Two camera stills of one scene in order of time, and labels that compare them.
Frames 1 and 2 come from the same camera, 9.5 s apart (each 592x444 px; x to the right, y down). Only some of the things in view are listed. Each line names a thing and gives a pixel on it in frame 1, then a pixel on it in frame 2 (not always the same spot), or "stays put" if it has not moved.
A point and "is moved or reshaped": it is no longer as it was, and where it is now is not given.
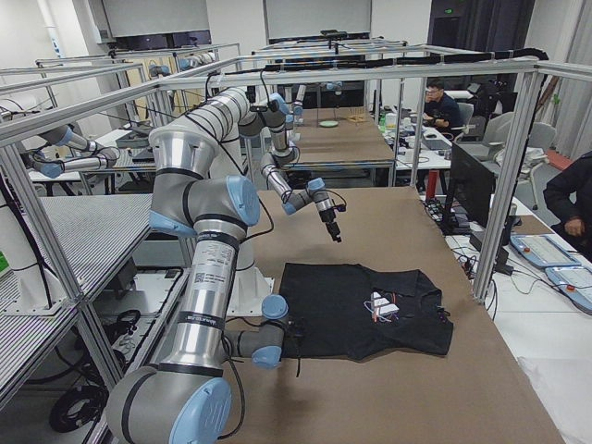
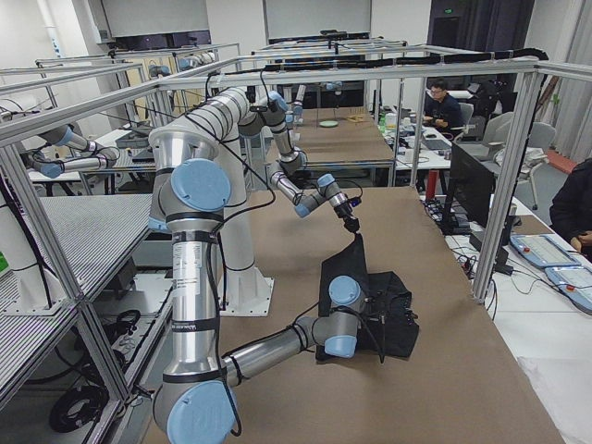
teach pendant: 544,250 stays put
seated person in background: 441,110 stays put
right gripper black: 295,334 -> 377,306
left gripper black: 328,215 -> 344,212
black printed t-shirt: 336,310 is moved or reshaped
